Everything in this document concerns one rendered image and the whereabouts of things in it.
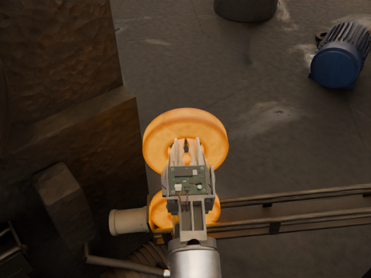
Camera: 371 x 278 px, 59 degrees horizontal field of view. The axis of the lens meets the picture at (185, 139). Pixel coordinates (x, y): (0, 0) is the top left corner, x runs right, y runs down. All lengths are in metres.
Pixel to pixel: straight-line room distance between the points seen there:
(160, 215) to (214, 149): 0.23
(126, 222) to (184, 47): 2.07
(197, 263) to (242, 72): 2.07
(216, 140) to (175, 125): 0.08
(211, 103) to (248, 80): 0.37
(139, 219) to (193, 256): 0.32
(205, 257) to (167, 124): 0.22
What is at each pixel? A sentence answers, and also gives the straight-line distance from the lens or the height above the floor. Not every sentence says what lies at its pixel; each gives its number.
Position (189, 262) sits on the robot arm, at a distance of 0.47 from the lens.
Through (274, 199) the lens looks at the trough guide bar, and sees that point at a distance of 0.83.
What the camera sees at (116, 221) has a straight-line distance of 0.78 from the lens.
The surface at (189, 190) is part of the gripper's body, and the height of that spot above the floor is 0.96.
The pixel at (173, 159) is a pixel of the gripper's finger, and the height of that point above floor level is 0.92.
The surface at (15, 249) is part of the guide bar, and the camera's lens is 0.79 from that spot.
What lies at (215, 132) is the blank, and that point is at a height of 0.95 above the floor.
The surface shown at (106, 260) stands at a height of 0.59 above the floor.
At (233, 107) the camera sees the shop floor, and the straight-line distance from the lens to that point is 2.12.
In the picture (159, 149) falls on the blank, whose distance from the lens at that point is 0.59.
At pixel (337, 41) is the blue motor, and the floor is 0.32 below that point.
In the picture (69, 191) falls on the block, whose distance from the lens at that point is 0.72.
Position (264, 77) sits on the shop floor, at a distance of 2.42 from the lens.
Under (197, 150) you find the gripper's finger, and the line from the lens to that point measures 0.54.
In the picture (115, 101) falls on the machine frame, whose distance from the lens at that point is 0.78.
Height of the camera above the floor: 1.35
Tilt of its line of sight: 46 degrees down
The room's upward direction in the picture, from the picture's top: straight up
